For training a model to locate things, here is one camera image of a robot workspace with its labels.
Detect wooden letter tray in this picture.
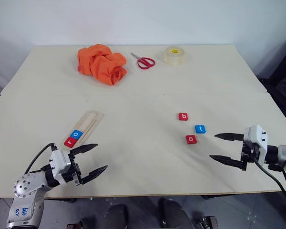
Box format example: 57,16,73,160
63,110,105,150

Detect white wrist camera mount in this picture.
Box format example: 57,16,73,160
49,149,72,186
243,124,269,165

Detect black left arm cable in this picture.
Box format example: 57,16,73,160
23,143,58,175

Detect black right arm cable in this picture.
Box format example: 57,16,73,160
253,158,286,222

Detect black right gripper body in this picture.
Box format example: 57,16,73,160
240,140,260,165

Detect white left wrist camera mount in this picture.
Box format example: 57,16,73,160
49,149,72,186

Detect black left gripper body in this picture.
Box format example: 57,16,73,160
61,156,84,187

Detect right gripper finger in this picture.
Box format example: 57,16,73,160
214,132,245,142
209,154,248,171

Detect red letter tile r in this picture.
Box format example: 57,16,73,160
63,137,77,148

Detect crumpled orange cloth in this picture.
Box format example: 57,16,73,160
77,43,128,87

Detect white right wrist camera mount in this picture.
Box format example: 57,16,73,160
243,124,269,165

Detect red handled scissors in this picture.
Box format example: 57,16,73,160
130,52,156,70

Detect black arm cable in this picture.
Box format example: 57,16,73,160
253,158,286,222
23,143,58,175

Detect clear packing tape roll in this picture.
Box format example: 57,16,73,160
163,46,187,67

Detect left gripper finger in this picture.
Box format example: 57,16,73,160
70,143,99,157
80,165,109,185

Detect dark reddish base bracket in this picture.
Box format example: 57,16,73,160
196,216,217,229
66,216,97,229

